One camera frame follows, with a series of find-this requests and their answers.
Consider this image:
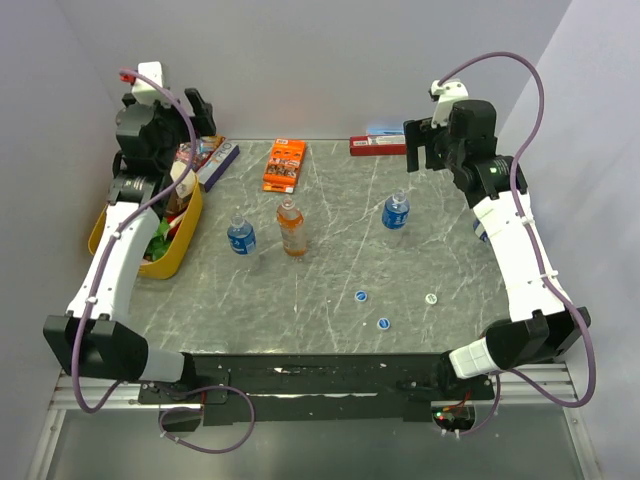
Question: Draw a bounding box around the blue pocari bottle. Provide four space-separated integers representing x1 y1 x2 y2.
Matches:
381 190 410 230
227 213 256 256

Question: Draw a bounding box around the blue bottle cap front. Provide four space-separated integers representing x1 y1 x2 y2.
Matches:
377 318 391 331

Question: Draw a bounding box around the blue bottle cap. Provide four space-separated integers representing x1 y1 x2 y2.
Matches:
377 318 391 331
354 290 368 302

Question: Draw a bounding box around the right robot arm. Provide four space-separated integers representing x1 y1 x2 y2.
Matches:
404 95 580 399

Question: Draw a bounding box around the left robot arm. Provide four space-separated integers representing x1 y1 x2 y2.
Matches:
43 88 216 402

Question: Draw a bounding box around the orange drink bottle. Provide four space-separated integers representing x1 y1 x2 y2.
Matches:
276 197 307 257

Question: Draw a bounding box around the white bottle cap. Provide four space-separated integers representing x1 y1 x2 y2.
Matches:
425 293 438 305

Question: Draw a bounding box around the blue bottle cap middle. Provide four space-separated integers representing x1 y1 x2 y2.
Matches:
354 290 368 302

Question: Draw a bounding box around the colourful snack bag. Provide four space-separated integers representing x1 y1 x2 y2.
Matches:
175 135 226 172

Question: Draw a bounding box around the purple white box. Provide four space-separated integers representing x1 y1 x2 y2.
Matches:
197 141 240 192

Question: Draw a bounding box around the blue flat box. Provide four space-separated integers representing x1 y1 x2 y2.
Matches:
366 126 404 136

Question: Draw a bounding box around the red flat box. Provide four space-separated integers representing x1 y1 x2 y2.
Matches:
349 135 407 156

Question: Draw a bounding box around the brown paper roll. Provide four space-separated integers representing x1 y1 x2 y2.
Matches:
164 160 198 217

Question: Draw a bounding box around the orange snack box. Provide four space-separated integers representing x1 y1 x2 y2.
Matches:
262 138 306 194

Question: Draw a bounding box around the green toy lettuce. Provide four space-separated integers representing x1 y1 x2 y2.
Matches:
143 217 179 262

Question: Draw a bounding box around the yellow plastic basket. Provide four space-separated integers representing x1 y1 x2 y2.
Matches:
88 176 203 280

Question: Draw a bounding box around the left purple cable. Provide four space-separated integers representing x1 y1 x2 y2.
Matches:
69 68 256 455

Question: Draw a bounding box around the purple cable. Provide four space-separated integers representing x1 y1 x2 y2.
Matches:
69 68 256 455
437 51 597 438

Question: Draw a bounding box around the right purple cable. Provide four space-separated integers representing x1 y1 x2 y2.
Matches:
437 51 597 438

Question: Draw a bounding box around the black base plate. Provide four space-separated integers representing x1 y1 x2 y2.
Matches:
138 353 494 426

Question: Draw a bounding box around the aluminium rail frame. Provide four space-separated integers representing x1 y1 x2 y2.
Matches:
26 363 603 479

